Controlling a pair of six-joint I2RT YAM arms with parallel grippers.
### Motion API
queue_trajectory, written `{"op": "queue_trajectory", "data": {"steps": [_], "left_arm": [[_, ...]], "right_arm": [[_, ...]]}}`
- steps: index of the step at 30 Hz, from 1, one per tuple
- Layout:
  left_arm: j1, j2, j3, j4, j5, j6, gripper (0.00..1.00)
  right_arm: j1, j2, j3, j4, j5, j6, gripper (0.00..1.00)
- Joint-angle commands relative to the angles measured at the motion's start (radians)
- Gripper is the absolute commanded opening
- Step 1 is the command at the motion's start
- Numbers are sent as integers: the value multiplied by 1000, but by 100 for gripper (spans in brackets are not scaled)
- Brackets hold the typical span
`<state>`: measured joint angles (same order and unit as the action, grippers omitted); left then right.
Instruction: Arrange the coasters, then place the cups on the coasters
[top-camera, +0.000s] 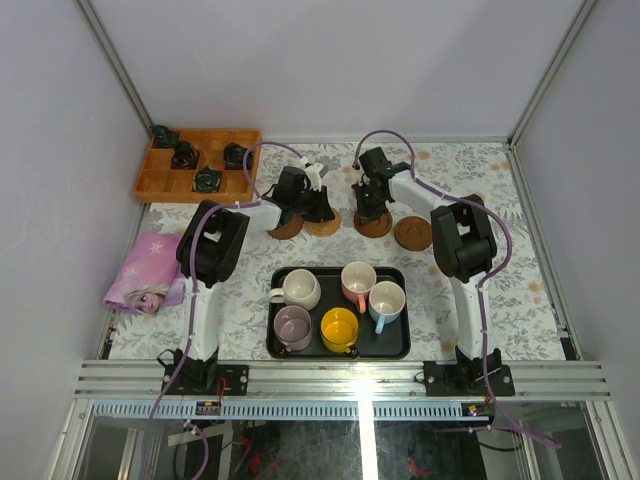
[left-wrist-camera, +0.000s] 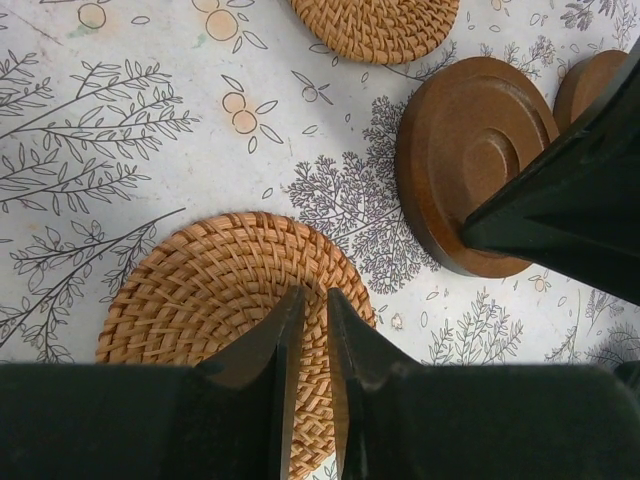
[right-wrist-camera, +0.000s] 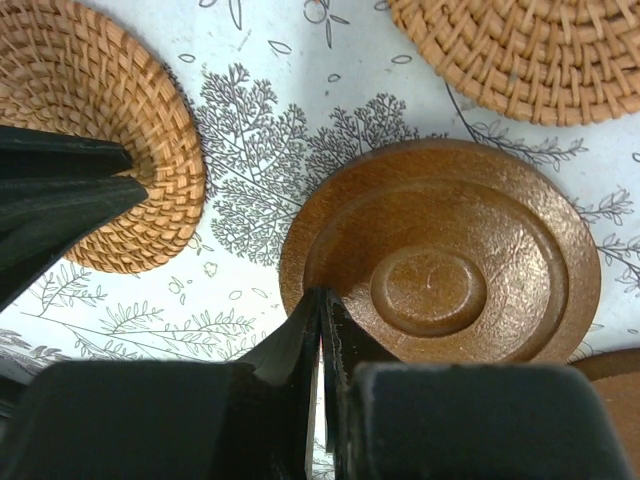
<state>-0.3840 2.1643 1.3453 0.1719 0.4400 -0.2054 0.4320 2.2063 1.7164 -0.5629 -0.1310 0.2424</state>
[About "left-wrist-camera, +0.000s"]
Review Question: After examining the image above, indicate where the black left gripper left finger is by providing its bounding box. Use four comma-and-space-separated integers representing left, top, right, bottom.
197, 286, 306, 479

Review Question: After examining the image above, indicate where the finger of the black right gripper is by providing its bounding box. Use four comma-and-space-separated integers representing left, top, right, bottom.
461, 48, 639, 303

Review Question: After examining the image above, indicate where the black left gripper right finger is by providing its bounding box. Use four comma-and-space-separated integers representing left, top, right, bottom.
327, 288, 421, 479

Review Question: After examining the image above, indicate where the woven rattan coaster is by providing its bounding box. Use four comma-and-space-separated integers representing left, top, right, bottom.
291, 0, 459, 65
96, 212, 375, 479

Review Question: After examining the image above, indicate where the dark wooden coaster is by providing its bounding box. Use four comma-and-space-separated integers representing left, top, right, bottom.
553, 50, 628, 134
394, 57, 559, 278

